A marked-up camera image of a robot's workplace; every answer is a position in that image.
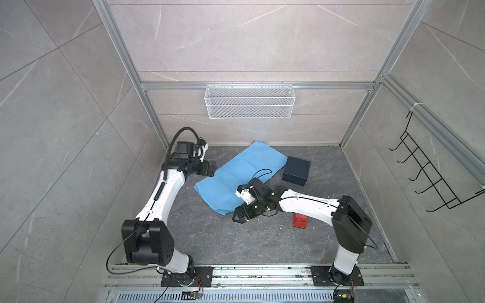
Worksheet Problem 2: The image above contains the light blue wrapping paper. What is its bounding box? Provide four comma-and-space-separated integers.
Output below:
195, 141, 287, 215

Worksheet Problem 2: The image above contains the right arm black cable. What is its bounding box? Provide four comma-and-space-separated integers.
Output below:
249, 168, 274, 183

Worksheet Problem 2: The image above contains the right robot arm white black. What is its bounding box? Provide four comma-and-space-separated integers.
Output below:
232, 186, 373, 285

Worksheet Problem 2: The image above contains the dark navy gift box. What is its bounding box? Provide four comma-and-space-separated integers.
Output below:
282, 157, 311, 186

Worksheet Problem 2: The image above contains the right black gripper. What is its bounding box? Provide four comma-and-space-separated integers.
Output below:
232, 198, 268, 223

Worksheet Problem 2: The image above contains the red tape dispenser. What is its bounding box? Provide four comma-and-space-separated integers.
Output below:
293, 213, 308, 229

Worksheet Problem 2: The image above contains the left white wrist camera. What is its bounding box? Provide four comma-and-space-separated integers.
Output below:
196, 137, 208, 161

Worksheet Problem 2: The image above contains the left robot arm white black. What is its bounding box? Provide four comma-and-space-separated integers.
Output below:
121, 159, 217, 280

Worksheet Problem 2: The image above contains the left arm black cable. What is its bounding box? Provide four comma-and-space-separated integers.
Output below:
165, 126, 200, 167

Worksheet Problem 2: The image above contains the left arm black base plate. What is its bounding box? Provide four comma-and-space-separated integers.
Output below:
160, 266, 214, 288

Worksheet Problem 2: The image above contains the white wire mesh basket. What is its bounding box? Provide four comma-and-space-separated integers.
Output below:
204, 84, 296, 119

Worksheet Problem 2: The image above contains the black wire hook rack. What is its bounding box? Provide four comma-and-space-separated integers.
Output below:
389, 111, 484, 213

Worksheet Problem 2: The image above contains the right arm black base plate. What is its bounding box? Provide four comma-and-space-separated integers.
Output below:
309, 266, 365, 287

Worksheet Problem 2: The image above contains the aluminium mounting rail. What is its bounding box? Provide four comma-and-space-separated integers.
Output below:
97, 264, 427, 302

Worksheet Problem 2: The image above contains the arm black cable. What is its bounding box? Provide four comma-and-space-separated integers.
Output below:
249, 168, 274, 183
165, 126, 200, 167

